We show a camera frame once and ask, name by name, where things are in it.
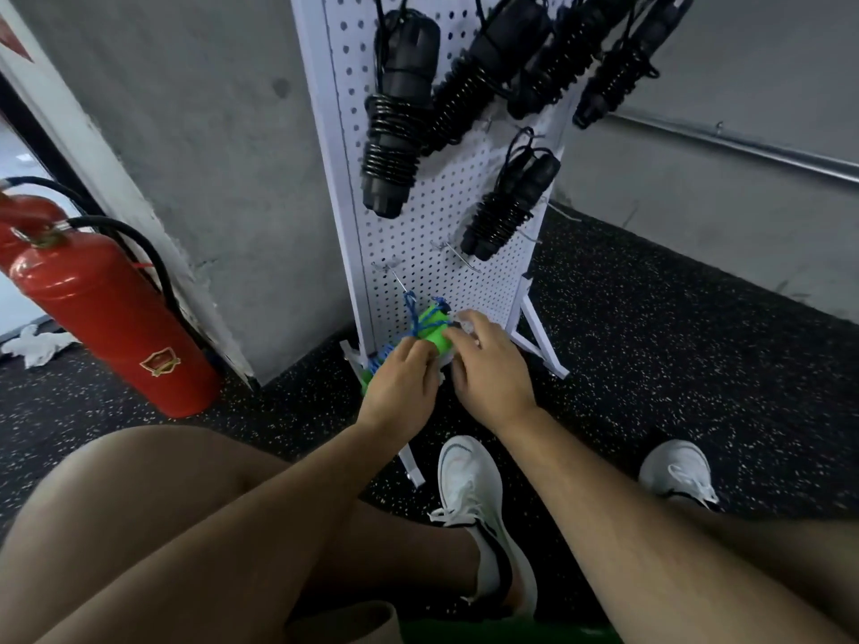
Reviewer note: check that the person's left hand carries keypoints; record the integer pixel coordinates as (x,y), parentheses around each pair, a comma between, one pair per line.
(400,389)

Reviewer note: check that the person's right hand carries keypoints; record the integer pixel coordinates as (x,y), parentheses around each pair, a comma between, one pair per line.
(494,375)

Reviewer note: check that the white pegboard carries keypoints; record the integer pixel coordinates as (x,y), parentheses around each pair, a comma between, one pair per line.
(336,127)

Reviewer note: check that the person's left forearm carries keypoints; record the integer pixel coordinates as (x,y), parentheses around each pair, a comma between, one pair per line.
(255,543)

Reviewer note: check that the person's right forearm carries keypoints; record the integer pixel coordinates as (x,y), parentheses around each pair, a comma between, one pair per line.
(658,543)

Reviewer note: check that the white pegboard stand foot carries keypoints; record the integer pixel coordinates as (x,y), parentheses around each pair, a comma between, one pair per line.
(541,339)
(403,456)

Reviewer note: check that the metal pegboard hook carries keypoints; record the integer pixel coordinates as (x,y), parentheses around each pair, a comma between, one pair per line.
(564,210)

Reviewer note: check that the person's left leg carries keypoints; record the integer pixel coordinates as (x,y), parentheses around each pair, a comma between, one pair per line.
(108,530)

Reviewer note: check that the person's leg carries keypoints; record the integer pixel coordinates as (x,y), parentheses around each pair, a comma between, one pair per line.
(108,530)
(792,556)

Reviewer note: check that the person's right leg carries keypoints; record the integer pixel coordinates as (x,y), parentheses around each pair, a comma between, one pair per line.
(792,556)

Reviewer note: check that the white left shoe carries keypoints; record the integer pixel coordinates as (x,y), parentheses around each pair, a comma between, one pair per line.
(473,496)

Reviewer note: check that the white shoe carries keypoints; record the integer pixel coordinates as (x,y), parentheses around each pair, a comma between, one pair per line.
(678,469)
(473,496)

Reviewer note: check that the white right shoe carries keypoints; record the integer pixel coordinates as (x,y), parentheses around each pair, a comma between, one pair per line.
(678,469)

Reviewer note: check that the red floor object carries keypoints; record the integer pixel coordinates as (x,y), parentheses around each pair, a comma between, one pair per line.
(121,322)

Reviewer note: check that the metal conduit pipe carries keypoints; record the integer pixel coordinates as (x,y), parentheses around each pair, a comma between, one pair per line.
(752,143)

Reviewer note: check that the white crumpled rag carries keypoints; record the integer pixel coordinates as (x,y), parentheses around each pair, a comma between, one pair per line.
(38,346)

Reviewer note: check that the red fire extinguisher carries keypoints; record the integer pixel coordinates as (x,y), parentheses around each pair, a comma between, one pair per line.
(24,214)

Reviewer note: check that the small wall tag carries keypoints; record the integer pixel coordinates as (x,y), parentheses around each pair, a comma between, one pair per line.
(14,36)

